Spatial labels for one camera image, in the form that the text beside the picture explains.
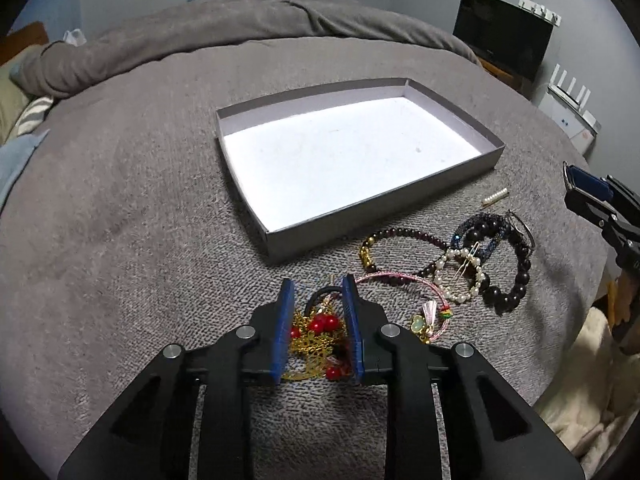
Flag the olive pillow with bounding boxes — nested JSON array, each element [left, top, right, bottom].
[[0, 45, 43, 143]]

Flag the black hair tie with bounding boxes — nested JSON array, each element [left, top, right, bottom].
[[306, 286, 346, 311]]

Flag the white wall hooks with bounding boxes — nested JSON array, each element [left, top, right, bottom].
[[518, 0, 562, 27]]

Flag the grey blanket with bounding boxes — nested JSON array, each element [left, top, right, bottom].
[[0, 0, 608, 480]]

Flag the thin silver bangle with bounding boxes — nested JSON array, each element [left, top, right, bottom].
[[505, 210, 537, 253]]

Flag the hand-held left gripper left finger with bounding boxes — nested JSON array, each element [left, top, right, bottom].
[[57, 279, 296, 480]]

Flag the blue beaded bracelet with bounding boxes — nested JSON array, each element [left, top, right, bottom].
[[450, 212, 511, 261]]

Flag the grey shallow cardboard box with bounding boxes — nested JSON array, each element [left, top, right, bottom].
[[216, 77, 507, 264]]

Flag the white router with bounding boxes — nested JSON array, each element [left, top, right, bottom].
[[547, 63, 591, 111]]

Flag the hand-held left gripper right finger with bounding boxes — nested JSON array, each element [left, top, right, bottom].
[[341, 274, 586, 480]]

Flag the wooden television stand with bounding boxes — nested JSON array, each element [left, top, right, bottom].
[[479, 57, 533, 98]]

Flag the black television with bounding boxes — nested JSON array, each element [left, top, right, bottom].
[[452, 0, 555, 81]]

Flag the wooden headboard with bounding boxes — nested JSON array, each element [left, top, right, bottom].
[[0, 21, 50, 66]]

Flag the white pearl bracelet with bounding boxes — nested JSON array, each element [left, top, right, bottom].
[[432, 247, 488, 304]]

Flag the white box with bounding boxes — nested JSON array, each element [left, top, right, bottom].
[[539, 85, 601, 153]]

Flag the large dark bead bracelet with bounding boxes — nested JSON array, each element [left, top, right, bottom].
[[462, 220, 533, 311]]

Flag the gold hairpin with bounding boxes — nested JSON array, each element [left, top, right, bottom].
[[452, 242, 481, 278]]

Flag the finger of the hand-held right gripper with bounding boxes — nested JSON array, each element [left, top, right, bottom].
[[563, 161, 640, 213], [564, 187, 640, 272]]

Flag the striped pillow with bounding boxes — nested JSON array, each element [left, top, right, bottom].
[[5, 95, 53, 146]]

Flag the dark red bead bracelet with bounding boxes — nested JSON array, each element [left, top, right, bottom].
[[359, 227, 451, 278]]

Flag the cream fluffy blanket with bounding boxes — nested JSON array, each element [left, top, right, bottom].
[[537, 305, 640, 471]]

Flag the light blue cloth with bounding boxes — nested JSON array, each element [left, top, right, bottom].
[[0, 129, 51, 211]]

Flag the pink cord charm bracelet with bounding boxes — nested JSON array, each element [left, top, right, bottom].
[[355, 270, 453, 343]]

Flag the red bead gold hair tie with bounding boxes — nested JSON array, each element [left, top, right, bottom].
[[282, 305, 353, 381]]

